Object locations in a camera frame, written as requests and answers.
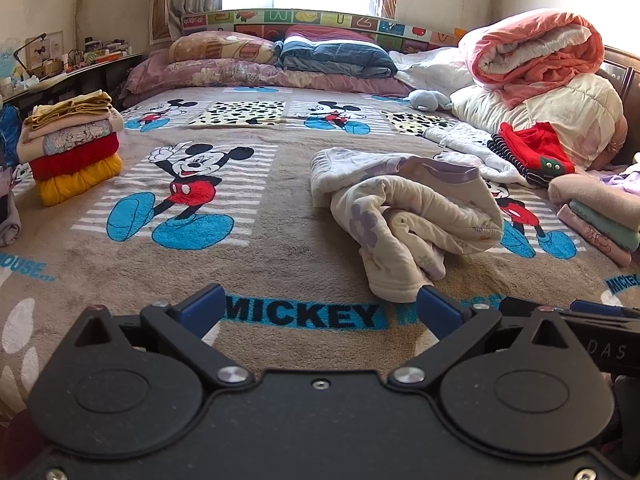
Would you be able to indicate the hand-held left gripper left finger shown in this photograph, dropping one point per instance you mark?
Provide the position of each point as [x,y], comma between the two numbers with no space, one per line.
[206,306]

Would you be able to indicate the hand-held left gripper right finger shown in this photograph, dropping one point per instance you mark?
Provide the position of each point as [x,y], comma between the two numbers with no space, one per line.
[439,310]

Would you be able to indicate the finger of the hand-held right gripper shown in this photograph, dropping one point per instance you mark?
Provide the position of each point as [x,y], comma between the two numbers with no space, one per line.
[590,306]

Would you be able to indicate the cream floral pajama garment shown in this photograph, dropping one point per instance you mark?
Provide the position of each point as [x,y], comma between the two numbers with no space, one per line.
[400,210]

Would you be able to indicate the pink printed folded garment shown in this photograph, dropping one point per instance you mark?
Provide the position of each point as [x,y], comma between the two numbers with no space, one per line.
[595,242]

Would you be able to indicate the mint green folded garment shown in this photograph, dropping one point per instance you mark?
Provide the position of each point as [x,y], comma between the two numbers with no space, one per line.
[610,227]

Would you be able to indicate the printed cartoon blanket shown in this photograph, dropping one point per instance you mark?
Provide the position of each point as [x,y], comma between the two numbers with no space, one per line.
[280,240]

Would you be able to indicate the lavender cloth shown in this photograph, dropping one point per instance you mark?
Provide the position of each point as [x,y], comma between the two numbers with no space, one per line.
[625,182]

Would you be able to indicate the red and striped garment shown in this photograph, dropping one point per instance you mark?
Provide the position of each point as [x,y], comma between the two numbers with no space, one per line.
[537,147]

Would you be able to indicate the white quilted garment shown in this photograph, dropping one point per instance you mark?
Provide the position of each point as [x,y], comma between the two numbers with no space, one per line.
[465,140]

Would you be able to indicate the red folded sweater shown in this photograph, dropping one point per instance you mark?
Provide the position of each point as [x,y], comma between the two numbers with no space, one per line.
[75,160]

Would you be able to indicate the cream quilt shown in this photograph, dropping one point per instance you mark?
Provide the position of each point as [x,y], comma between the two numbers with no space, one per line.
[575,110]

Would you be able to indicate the grey plush toy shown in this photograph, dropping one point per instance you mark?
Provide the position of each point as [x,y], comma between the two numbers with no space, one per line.
[427,100]

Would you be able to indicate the grey printed folded garment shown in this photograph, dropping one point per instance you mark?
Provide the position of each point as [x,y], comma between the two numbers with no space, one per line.
[75,137]

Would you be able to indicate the grey pink cloth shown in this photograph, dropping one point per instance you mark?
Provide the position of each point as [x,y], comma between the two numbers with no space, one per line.
[9,215]

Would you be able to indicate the mauve floral pillow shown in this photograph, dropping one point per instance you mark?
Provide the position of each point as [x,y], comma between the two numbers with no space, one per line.
[200,72]

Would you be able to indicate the beige folded sweatshirt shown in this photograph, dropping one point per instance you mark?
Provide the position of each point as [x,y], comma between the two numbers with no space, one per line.
[30,145]

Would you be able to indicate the white pillow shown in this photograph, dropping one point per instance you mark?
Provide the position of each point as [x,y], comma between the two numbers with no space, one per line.
[430,67]

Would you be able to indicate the pink rolled quilt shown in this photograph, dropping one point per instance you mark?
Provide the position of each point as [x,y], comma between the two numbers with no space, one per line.
[540,55]

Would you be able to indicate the orange floral pillow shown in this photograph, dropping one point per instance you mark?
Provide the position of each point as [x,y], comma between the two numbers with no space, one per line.
[220,47]

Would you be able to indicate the dark desk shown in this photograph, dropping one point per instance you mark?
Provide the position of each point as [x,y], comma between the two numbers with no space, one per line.
[85,72]

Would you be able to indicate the blue bag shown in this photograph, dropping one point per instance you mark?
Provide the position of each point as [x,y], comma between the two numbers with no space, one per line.
[7,132]

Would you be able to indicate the blue folded quilt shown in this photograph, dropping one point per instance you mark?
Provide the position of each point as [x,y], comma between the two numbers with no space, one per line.
[340,57]

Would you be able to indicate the colourful letter headboard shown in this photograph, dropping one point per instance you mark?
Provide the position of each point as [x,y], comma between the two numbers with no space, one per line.
[260,20]

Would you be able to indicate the cardboard picture box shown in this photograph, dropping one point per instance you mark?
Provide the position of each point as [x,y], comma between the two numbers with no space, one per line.
[47,52]

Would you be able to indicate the blue and white packet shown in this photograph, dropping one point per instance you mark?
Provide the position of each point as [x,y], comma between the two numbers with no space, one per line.
[9,65]

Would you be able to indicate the black desk lamp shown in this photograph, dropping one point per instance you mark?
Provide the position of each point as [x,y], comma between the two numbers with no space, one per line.
[27,45]

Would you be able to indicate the wooden bed frame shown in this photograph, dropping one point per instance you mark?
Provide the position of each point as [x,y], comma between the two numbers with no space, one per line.
[625,75]

